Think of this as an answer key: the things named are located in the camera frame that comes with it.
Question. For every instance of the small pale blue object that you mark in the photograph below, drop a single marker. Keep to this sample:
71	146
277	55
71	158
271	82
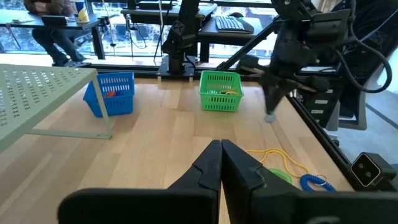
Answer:
270	118

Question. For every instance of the black keyboard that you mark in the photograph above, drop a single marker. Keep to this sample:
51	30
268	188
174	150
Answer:
231	24

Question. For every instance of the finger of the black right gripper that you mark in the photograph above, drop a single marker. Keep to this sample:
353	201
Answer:
286	90
270	93

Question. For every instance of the pale green metal riser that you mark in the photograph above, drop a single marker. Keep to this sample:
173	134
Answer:
37	93

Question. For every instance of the black computer mouse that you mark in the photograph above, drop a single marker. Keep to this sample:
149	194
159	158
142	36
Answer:
236	15

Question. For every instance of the long yellow rubber band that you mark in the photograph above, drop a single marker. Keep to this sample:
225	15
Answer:
273	150

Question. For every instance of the small yellow object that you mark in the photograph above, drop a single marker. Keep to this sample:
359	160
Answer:
83	15

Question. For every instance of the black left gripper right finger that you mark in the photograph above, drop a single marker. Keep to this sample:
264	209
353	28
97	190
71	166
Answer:
239	177

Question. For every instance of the blue plastic basket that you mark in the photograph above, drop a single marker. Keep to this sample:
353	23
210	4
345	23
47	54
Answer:
115	105

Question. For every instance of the black metal table frame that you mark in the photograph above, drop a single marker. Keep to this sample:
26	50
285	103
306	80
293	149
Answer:
326	149

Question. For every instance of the green plastic basket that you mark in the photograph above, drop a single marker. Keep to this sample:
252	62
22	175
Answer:
220	101

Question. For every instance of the black drawer unit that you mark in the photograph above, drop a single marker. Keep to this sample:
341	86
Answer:
320	109

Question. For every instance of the black table-level camera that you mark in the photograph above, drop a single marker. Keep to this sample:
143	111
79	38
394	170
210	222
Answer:
367	169

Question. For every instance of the grey office chair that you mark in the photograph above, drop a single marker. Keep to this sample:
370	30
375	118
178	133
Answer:
362	109

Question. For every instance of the black laptop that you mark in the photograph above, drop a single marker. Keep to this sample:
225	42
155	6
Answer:
54	20

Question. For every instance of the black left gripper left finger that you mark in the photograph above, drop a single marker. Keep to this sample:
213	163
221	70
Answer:
208	174

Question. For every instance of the black desk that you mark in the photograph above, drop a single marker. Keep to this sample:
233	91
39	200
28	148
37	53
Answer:
71	25
146	12
211	32

